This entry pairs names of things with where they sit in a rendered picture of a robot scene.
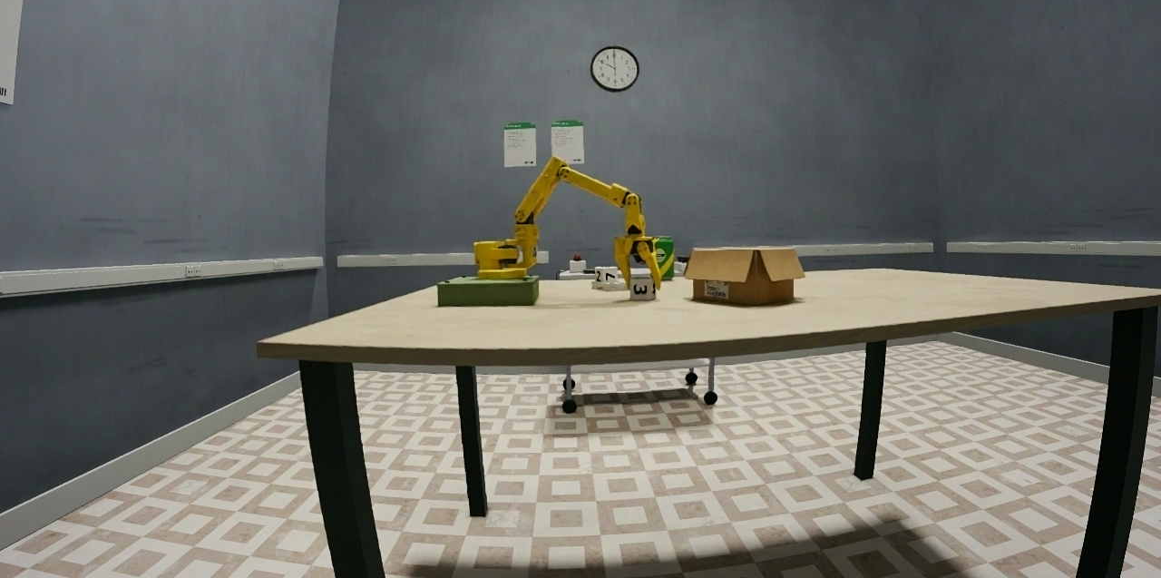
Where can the green and yellow drink can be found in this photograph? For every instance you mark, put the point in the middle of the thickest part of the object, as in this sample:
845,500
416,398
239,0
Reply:
664,247

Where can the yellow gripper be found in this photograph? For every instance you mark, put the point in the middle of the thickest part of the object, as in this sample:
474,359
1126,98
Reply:
642,249

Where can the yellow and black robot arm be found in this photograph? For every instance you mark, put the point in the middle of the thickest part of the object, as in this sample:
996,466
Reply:
493,254

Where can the white cube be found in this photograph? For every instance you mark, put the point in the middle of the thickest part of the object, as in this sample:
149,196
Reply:
642,288
606,274

